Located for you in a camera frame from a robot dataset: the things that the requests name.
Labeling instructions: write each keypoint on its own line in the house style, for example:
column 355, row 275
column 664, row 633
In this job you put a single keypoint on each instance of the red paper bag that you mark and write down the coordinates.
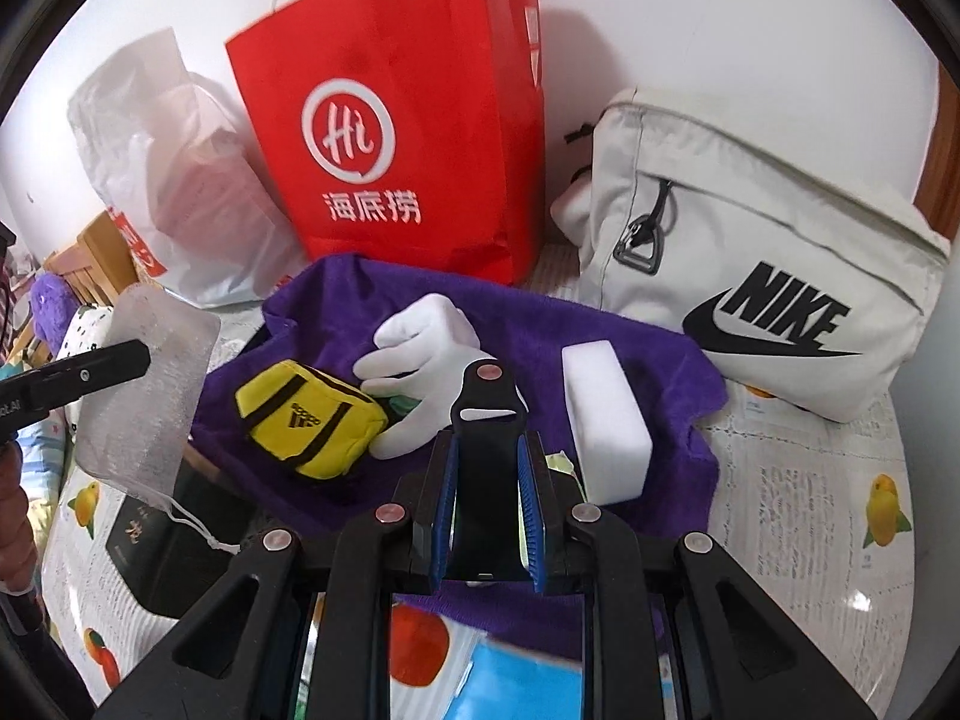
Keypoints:
column 390, row 90

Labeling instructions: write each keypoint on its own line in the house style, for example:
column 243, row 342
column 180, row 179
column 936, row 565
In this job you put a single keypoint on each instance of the yellow pouch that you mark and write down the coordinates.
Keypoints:
column 300, row 420

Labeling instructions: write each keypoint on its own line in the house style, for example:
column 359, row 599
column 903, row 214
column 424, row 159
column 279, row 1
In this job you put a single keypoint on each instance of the dark green tea box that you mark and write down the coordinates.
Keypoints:
column 165, row 547

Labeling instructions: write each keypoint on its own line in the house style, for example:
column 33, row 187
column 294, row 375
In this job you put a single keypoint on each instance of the wooden furniture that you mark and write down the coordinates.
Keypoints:
column 97, row 247

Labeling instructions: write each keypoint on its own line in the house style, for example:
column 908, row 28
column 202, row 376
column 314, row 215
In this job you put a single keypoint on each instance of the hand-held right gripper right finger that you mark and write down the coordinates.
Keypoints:
column 526, row 517

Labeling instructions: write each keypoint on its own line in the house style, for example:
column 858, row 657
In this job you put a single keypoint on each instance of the purple plush toy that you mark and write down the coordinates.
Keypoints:
column 52, row 307

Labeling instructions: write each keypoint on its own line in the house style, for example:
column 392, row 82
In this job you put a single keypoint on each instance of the blue tissue box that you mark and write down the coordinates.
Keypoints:
column 517, row 690

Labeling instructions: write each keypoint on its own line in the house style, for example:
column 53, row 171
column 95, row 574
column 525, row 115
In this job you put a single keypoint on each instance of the small red item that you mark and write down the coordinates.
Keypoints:
column 283, row 281

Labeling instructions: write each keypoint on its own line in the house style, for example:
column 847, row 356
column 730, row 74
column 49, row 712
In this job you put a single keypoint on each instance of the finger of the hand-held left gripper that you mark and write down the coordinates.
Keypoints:
column 112, row 361

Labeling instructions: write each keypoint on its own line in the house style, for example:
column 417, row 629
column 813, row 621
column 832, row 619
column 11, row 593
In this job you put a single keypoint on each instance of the white glove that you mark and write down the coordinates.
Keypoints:
column 435, row 337

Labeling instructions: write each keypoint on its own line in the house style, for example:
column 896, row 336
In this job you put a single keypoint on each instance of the beige sling bag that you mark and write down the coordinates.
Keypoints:
column 750, row 187

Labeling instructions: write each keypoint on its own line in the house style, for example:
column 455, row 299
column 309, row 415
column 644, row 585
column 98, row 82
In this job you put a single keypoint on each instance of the white polka dot cloth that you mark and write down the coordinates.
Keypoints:
column 82, row 334

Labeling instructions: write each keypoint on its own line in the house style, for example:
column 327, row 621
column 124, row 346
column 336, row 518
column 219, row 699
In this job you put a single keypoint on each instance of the white fruit print packet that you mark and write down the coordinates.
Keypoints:
column 420, row 645

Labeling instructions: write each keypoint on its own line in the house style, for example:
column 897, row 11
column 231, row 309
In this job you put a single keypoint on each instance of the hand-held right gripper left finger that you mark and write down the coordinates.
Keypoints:
column 448, row 510

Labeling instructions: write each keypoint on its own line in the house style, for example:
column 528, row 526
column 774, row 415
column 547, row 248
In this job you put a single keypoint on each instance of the white plastic shopping bag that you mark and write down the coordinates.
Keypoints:
column 187, row 187

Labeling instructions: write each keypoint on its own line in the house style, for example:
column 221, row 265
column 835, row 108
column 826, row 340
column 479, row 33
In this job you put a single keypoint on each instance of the person's left hand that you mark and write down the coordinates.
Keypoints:
column 15, row 517

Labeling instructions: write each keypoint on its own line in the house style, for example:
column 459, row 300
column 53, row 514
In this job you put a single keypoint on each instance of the green tea packet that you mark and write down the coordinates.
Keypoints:
column 561, row 466

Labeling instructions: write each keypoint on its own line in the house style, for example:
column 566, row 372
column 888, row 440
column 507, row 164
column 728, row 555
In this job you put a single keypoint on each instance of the purple towel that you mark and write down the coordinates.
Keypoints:
column 525, row 315

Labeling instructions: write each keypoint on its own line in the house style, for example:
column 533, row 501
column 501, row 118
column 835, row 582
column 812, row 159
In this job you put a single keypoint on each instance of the white sponge block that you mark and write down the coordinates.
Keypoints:
column 600, row 412

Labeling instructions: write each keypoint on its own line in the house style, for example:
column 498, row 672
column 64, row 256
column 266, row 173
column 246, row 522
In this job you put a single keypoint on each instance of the wooden door frame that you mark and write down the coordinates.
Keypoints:
column 941, row 180

